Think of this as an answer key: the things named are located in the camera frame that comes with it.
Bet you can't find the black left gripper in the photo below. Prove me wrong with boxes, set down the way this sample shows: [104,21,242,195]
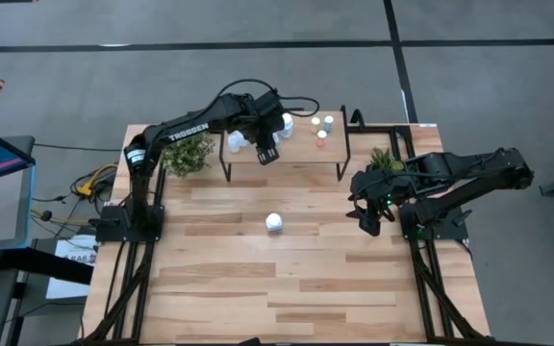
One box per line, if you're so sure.
[236,88,288,167]

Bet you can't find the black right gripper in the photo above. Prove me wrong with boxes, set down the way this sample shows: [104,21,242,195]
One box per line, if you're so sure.
[345,167,407,236]

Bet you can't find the potted succulent plant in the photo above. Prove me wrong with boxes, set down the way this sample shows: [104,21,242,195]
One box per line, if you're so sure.
[367,146,408,174]

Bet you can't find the potted bushy green plant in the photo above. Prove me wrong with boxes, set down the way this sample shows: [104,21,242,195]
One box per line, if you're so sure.
[160,132,216,179]

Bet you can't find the white paper sheet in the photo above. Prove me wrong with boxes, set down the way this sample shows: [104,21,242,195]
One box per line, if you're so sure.
[45,235,99,300]

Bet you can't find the dark bench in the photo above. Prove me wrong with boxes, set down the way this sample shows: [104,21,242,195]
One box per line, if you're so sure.
[0,245,94,285]

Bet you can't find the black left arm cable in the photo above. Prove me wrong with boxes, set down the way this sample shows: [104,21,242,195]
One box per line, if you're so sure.
[212,78,321,119]

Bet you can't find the wooden shelf black metal frame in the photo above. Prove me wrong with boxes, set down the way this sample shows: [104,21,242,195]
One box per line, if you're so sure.
[217,104,353,183]

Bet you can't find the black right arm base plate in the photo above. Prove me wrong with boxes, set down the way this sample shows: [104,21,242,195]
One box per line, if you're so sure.
[398,201,469,242]

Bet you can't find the black aluminium frame rails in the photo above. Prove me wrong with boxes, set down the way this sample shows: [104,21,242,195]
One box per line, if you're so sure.
[79,125,170,345]
[346,123,492,345]

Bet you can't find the thin black floor cable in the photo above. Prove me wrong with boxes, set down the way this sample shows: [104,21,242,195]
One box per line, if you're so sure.
[34,142,123,153]

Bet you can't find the yellow cable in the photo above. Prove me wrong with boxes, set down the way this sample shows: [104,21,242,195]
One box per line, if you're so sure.
[77,162,118,198]

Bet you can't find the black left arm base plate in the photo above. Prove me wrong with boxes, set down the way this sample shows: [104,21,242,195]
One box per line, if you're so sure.
[94,205,165,243]

